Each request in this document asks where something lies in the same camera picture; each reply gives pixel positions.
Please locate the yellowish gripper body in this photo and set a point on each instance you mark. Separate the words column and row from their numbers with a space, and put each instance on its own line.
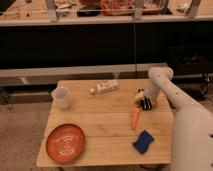
column 139, row 96

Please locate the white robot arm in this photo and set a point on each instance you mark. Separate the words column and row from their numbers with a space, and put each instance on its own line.
column 192, row 136

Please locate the orange toy carrot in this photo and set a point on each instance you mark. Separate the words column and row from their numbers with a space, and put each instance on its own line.
column 134, row 119

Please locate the white tube bottle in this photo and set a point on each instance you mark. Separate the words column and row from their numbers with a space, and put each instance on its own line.
column 104, row 87

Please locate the wooden table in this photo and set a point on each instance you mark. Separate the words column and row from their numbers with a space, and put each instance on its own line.
column 106, row 122

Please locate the blue sponge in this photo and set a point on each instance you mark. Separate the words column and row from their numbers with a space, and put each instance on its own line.
column 143, row 142

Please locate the orange plate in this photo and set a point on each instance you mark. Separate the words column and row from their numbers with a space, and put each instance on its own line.
column 65, row 143

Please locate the metal shelf rail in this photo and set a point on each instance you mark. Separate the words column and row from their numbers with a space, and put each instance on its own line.
column 44, row 76

